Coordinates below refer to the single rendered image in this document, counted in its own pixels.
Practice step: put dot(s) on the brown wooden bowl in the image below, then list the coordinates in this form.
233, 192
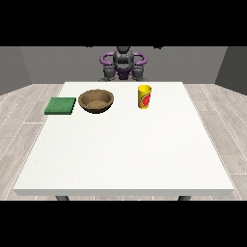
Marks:
96, 100

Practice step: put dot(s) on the green square pad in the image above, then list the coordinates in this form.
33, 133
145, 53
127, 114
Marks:
60, 105

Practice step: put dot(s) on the dark table leg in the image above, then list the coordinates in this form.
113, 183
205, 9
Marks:
184, 198
62, 198

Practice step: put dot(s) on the yellow cup red melon print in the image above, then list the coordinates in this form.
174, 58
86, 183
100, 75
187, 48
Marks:
144, 97

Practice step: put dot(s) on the grey robot trunk purple rings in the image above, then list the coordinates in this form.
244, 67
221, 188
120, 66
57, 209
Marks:
123, 66

